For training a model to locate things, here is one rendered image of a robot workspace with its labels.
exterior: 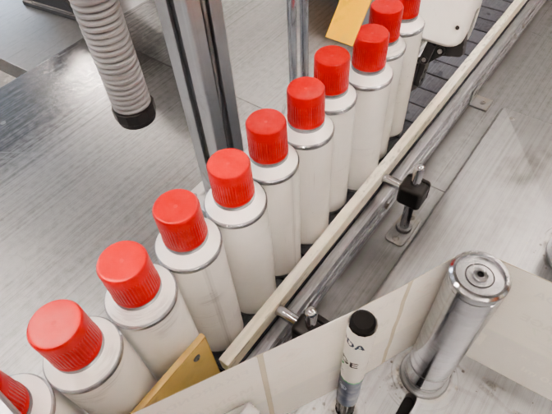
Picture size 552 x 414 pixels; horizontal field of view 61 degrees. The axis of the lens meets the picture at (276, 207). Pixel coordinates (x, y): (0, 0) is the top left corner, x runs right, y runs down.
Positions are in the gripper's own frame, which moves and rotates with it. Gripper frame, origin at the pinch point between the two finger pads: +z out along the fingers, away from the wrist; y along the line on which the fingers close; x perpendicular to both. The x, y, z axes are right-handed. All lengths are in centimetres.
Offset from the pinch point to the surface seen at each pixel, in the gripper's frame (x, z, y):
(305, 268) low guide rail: -28.5, 13.3, 4.4
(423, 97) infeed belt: 6.2, 4.4, 0.8
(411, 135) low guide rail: -6.2, 5.2, 4.2
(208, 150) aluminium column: -22.3, 10.6, -15.1
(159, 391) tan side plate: -47.8, 13.2, 4.0
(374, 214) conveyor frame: -14.7, 12.9, 5.5
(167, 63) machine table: -1.8, 12.6, -44.2
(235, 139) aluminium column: -20.8, 8.2, -12.2
